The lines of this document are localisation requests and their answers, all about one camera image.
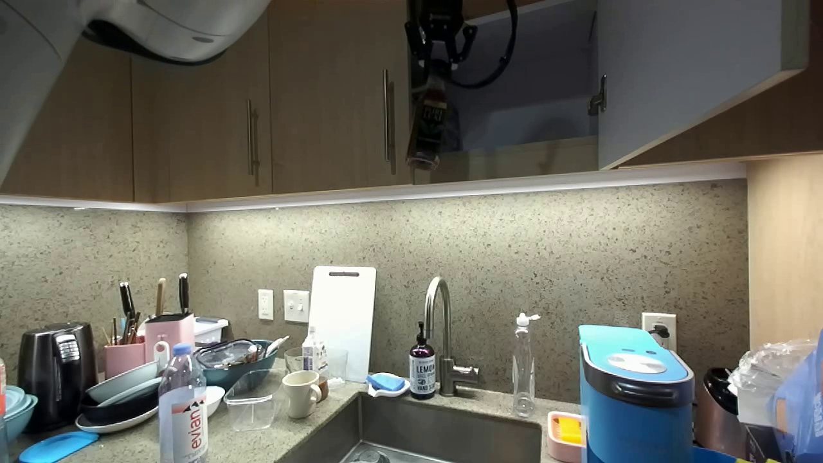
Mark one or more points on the blue printed bag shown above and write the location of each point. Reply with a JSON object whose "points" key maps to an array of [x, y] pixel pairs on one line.
{"points": [[802, 413]]}

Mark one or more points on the white outlet with plug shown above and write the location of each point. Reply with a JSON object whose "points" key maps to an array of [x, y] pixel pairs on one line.
{"points": [[659, 329]]}

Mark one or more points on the pink knife block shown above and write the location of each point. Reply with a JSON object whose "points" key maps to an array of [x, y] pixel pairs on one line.
{"points": [[171, 336]]}

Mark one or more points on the white plastic box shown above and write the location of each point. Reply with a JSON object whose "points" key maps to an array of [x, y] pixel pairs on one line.
{"points": [[210, 327]]}

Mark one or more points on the black toaster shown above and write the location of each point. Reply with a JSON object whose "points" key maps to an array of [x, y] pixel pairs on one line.
{"points": [[56, 368]]}

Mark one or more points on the blue plastic lid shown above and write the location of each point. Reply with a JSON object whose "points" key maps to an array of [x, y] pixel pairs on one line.
{"points": [[56, 447]]}

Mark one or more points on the blue coffee maker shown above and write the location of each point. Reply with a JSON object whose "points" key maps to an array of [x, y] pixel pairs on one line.
{"points": [[633, 401]]}

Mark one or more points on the pink utensil cup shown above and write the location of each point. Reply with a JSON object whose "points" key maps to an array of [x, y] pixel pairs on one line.
{"points": [[125, 356]]}

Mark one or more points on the clear food container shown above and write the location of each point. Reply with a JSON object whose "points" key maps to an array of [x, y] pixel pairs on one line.
{"points": [[251, 413]]}

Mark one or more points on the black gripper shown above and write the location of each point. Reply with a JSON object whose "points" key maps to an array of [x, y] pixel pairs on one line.
{"points": [[438, 15]]}

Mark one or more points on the teal dish bin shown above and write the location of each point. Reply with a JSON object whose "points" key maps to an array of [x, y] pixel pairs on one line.
{"points": [[249, 372]]}

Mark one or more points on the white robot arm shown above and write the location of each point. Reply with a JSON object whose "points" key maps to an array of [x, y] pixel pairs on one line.
{"points": [[155, 22]]}

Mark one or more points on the teal bowl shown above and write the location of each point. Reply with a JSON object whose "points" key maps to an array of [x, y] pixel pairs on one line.
{"points": [[16, 413]]}

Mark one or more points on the under-cabinet light strip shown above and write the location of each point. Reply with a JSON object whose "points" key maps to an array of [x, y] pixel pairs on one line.
{"points": [[259, 200]]}

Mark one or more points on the white sponge dish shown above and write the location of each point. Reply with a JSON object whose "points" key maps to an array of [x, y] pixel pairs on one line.
{"points": [[390, 395]]}

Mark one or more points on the black plate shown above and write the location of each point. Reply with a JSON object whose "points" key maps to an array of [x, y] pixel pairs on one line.
{"points": [[119, 410]]}

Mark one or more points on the black food container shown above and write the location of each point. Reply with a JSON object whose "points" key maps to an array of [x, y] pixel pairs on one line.
{"points": [[228, 352]]}

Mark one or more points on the small clear white-capped bottle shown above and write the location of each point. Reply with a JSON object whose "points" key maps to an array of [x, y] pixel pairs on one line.
{"points": [[312, 356]]}

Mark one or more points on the wood cabinet door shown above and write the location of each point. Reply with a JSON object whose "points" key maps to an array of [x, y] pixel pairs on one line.
{"points": [[67, 144], [196, 137], [342, 130]]}

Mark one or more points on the flat yellow sponge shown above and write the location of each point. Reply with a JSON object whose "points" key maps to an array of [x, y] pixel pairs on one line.
{"points": [[573, 427]]}

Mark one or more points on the grey open cabinet door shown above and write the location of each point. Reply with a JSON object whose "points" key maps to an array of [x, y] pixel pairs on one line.
{"points": [[686, 67]]}

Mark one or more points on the cream ceramic mug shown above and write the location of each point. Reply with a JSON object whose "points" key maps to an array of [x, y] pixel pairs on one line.
{"points": [[299, 396]]}

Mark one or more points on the white cutting board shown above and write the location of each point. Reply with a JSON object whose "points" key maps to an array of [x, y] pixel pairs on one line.
{"points": [[342, 318]]}

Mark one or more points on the dark soap pump bottle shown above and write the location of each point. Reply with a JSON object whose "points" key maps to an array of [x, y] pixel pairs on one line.
{"points": [[422, 368]]}

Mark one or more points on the wood wall cabinet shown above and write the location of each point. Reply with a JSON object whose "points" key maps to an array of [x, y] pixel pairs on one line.
{"points": [[754, 110]]}

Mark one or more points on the clear plastic bag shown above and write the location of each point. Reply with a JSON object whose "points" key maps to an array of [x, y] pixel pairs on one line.
{"points": [[767, 375]]}

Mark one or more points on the white duplex wall outlet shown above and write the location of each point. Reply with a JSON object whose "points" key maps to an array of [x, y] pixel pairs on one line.
{"points": [[265, 305]]}

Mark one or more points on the pink sponge tray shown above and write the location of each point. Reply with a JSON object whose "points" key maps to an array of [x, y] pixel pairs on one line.
{"points": [[562, 450]]}

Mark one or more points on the white light switch plate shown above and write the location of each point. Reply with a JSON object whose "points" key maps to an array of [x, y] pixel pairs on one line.
{"points": [[297, 307]]}

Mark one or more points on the clear spray bottle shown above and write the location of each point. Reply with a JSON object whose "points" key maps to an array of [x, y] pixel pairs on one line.
{"points": [[522, 368]]}

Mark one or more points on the grey bowl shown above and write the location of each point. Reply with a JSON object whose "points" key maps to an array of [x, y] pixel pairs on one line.
{"points": [[125, 383]]}

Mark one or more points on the dark cabinet door hinge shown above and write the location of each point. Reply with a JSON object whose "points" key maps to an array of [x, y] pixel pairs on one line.
{"points": [[597, 96]]}

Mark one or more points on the water bottle with blue cap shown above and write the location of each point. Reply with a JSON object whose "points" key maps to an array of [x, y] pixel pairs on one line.
{"points": [[183, 413]]}

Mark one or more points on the stainless steel sink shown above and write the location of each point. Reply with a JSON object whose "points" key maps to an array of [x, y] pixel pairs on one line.
{"points": [[429, 427]]}

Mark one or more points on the steel gooseneck faucet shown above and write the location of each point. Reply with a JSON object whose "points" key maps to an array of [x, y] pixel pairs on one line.
{"points": [[445, 343]]}

